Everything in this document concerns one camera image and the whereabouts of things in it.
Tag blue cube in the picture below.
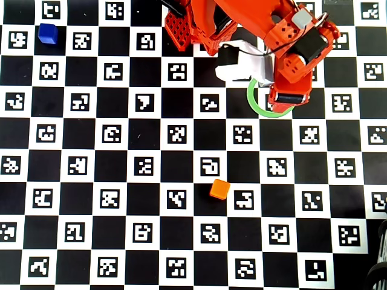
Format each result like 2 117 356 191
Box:
37 23 59 45

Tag green ring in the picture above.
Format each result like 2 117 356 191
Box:
247 77 294 118

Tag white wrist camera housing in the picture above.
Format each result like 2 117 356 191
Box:
215 40 276 88

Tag grey plug block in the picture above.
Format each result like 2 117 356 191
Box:
291 8 313 28

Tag red gripper black motor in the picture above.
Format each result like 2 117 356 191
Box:
268 51 315 112

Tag black white marker checkerboard mat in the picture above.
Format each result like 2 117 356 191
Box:
0 0 387 290

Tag orange cube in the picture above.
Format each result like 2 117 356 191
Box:
209 178 231 201

